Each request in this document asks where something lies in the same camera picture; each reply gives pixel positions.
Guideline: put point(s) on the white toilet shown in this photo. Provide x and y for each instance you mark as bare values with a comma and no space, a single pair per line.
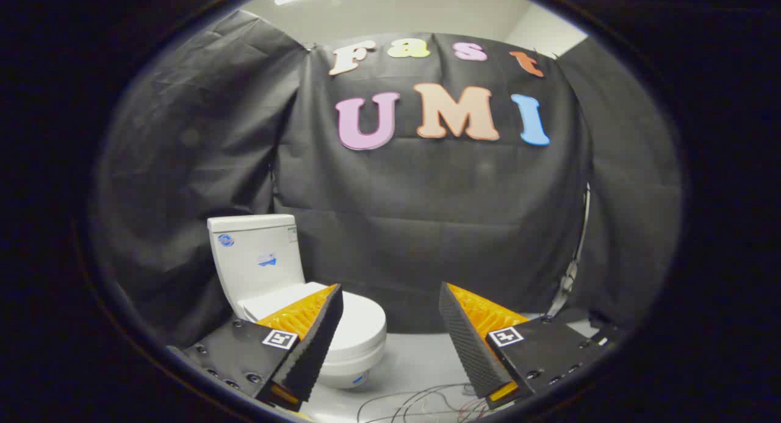
256,246

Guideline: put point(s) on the white toilet lid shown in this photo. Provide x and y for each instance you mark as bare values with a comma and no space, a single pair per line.
361,322

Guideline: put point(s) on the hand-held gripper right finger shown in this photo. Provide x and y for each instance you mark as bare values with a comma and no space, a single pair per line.
467,343

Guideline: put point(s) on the black backdrop cloth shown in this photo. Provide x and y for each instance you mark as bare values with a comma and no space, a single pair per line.
439,203

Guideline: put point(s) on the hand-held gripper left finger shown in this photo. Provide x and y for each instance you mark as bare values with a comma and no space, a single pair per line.
317,343

